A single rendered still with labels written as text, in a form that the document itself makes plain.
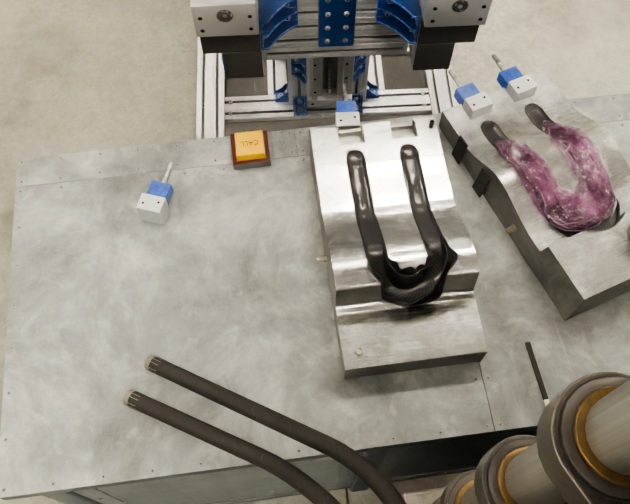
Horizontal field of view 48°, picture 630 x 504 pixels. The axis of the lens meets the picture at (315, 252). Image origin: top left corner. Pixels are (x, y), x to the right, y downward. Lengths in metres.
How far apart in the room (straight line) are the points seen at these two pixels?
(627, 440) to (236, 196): 1.10
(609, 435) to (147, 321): 1.02
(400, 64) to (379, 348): 1.38
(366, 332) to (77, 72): 1.85
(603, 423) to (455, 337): 0.79
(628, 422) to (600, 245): 0.92
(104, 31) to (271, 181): 1.58
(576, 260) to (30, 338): 1.03
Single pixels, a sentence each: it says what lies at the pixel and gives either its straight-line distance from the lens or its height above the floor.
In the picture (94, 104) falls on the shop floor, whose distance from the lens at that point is 2.74.
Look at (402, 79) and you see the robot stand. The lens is 2.44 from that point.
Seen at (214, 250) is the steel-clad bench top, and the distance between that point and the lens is 1.44.
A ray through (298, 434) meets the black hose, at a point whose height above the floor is 0.90.
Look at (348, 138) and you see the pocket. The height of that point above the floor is 0.86.
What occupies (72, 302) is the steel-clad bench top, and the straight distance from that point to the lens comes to 1.46.
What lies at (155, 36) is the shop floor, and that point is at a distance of 2.90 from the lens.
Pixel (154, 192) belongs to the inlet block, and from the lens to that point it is 1.48.
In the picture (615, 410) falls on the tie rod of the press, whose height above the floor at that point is 1.61.
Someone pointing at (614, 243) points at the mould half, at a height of 0.91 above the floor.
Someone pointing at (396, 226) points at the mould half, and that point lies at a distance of 1.34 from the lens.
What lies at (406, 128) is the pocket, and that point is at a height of 0.87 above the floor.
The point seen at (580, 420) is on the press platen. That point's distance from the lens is 0.58.
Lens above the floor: 2.08
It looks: 64 degrees down
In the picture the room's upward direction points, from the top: straight up
